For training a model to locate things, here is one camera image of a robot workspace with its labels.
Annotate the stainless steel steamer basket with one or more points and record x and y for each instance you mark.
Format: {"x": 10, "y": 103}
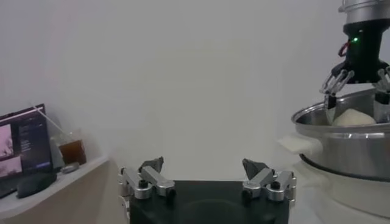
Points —
{"x": 350, "y": 152}

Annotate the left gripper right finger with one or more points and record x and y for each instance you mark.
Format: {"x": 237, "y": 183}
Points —
{"x": 259, "y": 179}

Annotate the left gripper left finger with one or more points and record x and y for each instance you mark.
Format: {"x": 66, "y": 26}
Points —
{"x": 158, "y": 181}

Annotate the white steamed baozi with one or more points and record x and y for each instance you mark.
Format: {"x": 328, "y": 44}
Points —
{"x": 353, "y": 118}

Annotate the open black laptop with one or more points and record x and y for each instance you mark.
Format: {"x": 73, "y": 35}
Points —
{"x": 27, "y": 143}

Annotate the round grey disc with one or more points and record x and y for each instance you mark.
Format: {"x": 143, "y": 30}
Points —
{"x": 70, "y": 167}

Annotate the plastic cup of iced coffee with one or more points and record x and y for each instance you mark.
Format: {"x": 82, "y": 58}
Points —
{"x": 73, "y": 152}

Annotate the white side table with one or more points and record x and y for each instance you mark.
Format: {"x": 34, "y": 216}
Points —
{"x": 76, "y": 188}

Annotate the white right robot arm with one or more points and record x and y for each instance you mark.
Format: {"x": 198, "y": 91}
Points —
{"x": 365, "y": 12}

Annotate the black computer mouse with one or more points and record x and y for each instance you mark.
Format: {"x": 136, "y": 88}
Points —
{"x": 36, "y": 184}

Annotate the white electric cooker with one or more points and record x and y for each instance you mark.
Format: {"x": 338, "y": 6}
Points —
{"x": 359, "y": 194}

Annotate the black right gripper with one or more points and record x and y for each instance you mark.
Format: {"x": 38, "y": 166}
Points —
{"x": 364, "y": 54}

